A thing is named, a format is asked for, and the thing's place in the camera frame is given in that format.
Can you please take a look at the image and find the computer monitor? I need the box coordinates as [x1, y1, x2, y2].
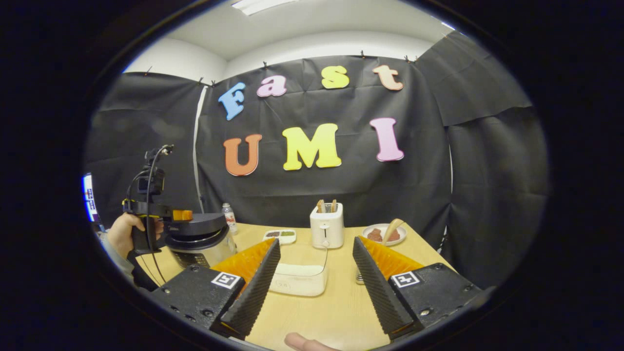
[82, 173, 100, 223]

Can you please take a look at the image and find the clear water bottle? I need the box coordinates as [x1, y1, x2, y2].
[222, 203, 238, 234]

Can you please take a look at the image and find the white divided condiment dish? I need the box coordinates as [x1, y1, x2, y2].
[263, 229, 297, 245]

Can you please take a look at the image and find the black silver rice cooker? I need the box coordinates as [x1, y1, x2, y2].
[163, 213, 238, 269]

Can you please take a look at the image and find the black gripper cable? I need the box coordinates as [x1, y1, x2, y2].
[126, 145, 169, 286]

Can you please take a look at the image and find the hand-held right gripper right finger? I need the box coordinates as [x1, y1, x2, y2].
[352, 236, 483, 340]

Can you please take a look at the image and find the wooden spoon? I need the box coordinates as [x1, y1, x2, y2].
[382, 218, 406, 246]

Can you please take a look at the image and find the white toaster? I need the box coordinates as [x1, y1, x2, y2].
[310, 202, 345, 250]

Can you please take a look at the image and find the black backdrop cloth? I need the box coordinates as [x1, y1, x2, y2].
[84, 32, 550, 288]

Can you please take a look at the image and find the long ceiling light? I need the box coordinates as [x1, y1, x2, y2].
[231, 0, 298, 16]

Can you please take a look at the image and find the white plate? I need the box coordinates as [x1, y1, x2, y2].
[362, 223, 407, 247]

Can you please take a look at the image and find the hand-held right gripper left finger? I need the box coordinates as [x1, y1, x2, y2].
[151, 238, 282, 339]

